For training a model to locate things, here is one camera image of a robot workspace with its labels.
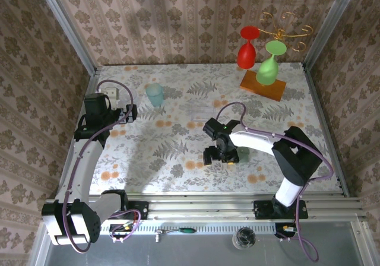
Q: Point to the green card holder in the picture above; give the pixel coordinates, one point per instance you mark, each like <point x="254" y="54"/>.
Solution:
<point x="244" y="154"/>

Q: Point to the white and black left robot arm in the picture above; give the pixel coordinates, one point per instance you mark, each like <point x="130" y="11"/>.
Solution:
<point x="86" y="165"/>

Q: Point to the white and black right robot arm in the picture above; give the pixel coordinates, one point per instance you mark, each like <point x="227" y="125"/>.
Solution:
<point x="297" y="156"/>

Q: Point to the frosted blue plastic cup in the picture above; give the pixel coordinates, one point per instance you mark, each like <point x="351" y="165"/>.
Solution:
<point x="154" y="98"/>

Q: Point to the floral table cover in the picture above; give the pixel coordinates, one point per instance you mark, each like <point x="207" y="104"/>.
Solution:
<point x="166" y="177"/>

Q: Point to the orange wooden rack base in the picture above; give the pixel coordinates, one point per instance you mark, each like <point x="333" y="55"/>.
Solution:
<point x="273" y="92"/>

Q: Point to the round clear glass jar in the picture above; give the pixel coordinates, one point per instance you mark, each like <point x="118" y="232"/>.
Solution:
<point x="244" y="237"/>

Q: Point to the green plastic goblet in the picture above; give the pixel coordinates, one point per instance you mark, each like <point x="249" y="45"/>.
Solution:
<point x="267" y="70"/>

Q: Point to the red plastic goblet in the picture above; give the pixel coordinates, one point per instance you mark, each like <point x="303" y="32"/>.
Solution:
<point x="246" y="56"/>

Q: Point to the aluminium side rail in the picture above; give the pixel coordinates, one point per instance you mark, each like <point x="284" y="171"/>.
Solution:
<point x="321" y="114"/>
<point x="92" y="80"/>

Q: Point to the aluminium front rail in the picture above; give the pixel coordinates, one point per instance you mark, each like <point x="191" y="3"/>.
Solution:
<point x="202" y="206"/>

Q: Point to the aluminium frame post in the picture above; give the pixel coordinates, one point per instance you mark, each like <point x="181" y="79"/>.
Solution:
<point x="69" y="30"/>
<point x="329" y="25"/>

